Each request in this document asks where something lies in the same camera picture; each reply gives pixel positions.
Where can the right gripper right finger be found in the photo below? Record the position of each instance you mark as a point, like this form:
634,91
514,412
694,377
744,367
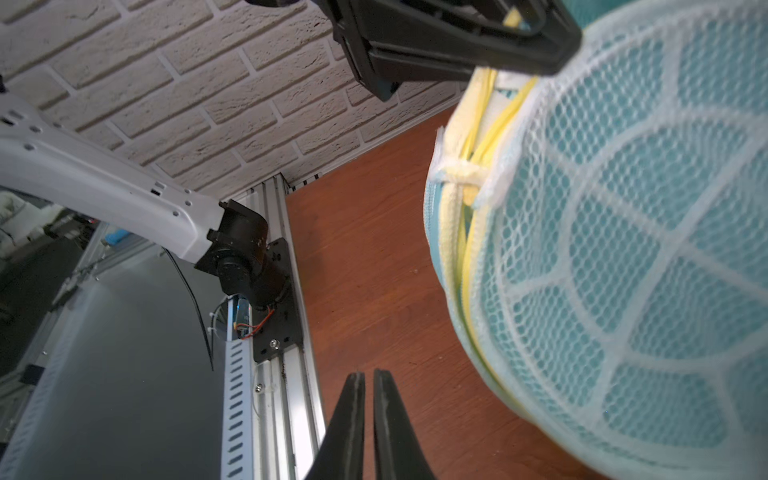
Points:
398,454

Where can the teal mesh laundry bag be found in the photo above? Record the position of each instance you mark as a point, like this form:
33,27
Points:
601,238

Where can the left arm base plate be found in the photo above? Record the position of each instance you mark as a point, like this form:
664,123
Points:
284,328

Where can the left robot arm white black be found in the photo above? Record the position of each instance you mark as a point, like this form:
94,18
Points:
225,239

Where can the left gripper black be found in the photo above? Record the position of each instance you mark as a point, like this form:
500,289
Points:
389,42

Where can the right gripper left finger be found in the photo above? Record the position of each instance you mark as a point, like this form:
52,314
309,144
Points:
341,453

